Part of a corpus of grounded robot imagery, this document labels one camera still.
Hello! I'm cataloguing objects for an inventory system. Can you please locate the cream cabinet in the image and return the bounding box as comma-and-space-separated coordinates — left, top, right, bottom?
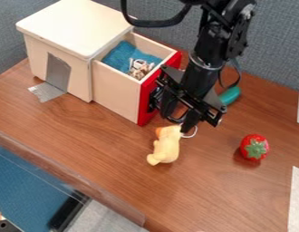
14, 0, 135, 103

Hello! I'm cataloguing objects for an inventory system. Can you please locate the red toy strawberry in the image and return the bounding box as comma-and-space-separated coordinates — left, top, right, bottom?
238, 133, 272, 162

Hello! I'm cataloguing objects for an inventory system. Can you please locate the grey tape strip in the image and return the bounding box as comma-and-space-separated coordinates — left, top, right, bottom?
27, 52, 73, 104

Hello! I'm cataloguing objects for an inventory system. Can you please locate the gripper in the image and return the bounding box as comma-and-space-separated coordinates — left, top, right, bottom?
154, 64, 230, 134

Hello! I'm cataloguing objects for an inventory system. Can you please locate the blue cloth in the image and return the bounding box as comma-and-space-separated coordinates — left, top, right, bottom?
100, 40, 165, 75

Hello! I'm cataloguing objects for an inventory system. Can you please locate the grey and white toy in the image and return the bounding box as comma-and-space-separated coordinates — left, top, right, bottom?
126, 58, 158, 82

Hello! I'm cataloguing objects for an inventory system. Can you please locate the teal toy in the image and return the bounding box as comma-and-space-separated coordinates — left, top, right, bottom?
217, 85, 243, 107

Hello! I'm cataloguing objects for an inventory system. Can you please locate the yellow duck toy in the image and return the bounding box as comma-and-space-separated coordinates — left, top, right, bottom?
145, 124, 184, 167

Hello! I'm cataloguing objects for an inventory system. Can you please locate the cream drawer with red front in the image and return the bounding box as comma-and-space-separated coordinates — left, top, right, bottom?
90, 31, 184, 128

